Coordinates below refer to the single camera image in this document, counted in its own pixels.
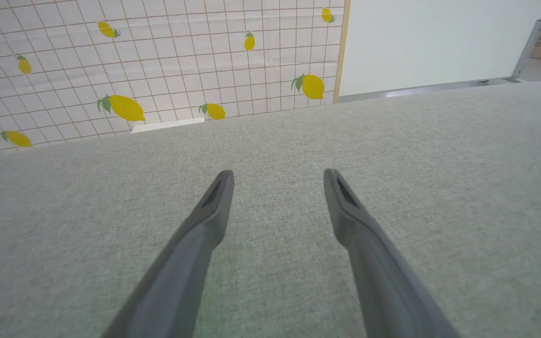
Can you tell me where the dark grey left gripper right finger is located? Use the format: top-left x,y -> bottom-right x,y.
323,168 -> 460,338

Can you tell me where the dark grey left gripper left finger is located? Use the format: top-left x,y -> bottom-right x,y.
101,170 -> 235,338

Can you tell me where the small white box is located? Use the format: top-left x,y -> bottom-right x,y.
131,117 -> 205,134

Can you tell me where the lemon print backdrop panel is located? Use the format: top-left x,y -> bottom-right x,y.
0,0 -> 351,162

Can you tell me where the grey metal partition post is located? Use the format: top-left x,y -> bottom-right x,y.
509,19 -> 541,83

